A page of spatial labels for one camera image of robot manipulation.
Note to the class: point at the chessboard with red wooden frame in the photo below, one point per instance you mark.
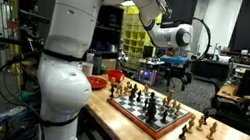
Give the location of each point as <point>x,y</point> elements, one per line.
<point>156,127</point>

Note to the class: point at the black office chair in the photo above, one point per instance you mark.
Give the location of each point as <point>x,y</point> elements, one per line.
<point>226,109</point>

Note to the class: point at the black chess pawn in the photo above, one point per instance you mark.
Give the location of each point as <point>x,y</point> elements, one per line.
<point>183,132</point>
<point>206,117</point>

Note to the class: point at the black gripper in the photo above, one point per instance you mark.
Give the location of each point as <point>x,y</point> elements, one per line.
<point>178,74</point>

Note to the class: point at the yellow green bin shelf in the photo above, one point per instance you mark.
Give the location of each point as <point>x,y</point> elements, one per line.
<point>136,38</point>

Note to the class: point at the blue wrist camera box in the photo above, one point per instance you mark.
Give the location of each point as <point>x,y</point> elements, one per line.
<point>173,60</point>

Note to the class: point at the white cup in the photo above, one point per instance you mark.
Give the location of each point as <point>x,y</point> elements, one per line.
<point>87,68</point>

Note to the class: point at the beige chess pawn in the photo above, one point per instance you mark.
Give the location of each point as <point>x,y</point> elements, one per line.
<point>191,124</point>
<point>212,131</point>
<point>173,107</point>
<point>200,123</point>
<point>126,89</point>
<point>146,89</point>
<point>121,90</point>
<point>129,85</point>
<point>163,104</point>
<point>117,89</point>
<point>177,110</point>

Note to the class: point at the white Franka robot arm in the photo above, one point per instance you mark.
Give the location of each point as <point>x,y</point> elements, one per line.
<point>69,37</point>

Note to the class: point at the tall beige chess piece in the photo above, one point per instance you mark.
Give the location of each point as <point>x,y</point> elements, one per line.
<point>169,98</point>

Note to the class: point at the dark bottle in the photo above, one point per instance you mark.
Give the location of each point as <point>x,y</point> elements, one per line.
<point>97,64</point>

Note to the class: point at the wooden office desk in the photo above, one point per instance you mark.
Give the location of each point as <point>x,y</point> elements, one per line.
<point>245,100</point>

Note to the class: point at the large black chess piece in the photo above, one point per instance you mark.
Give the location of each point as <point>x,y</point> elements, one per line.
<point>151,114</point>

